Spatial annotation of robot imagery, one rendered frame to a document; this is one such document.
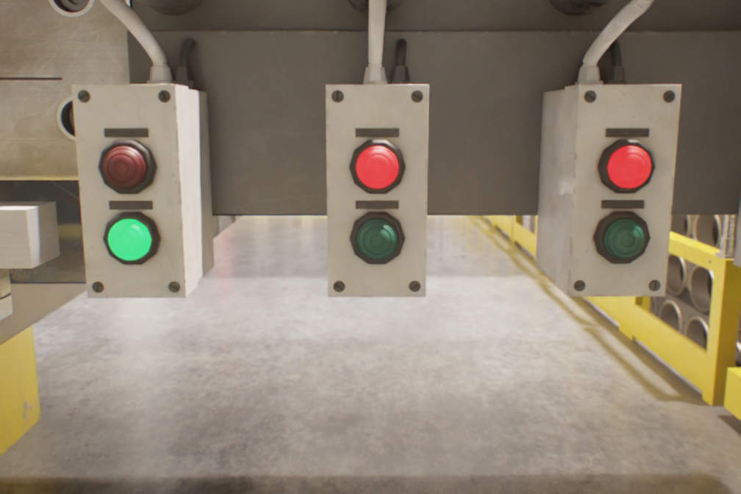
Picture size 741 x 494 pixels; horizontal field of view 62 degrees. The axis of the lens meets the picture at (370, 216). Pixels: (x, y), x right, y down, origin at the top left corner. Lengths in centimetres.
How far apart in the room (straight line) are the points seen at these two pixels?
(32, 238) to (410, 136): 30
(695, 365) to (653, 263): 147
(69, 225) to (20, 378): 108
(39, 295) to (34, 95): 50
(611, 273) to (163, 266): 32
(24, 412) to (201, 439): 43
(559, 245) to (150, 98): 31
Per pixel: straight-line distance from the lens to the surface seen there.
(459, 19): 55
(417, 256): 44
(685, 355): 199
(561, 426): 165
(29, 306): 104
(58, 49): 61
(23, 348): 170
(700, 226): 364
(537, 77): 53
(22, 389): 172
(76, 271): 66
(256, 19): 56
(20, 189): 67
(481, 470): 144
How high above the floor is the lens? 74
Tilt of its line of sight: 9 degrees down
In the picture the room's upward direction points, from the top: straight up
